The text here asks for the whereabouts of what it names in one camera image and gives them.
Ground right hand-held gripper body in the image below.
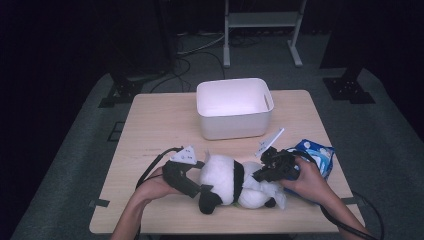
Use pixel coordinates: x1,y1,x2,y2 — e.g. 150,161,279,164
254,127,301,181

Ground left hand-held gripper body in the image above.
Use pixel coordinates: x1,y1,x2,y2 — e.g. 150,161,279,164
162,145,201,198

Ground panda plush toy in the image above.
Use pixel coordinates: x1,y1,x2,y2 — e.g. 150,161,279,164
198,151,288,215

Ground blue wet wipe pack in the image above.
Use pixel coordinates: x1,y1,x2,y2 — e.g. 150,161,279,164
283,138,335,204

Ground person's left hand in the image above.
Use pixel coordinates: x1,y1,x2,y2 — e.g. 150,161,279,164
139,166,183,201

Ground person's right hand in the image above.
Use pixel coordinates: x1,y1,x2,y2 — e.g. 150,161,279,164
278,156,327,204

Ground white plastic bin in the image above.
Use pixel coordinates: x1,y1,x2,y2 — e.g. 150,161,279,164
195,77,275,141

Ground dark floor tape strip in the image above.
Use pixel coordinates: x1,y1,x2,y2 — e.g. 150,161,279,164
89,198,110,208
341,196,365,205

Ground black floor tape square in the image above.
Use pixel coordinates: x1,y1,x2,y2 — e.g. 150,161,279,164
107,121,125,142

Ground black stand base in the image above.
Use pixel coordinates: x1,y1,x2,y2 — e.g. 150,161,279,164
322,66,376,105
98,71,144,109

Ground white metal stand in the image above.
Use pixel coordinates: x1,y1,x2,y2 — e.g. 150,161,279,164
223,0,308,69

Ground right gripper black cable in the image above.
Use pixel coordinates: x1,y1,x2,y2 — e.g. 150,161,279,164
288,148,385,240

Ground floor cables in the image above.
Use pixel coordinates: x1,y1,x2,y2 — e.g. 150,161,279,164
149,29,264,94

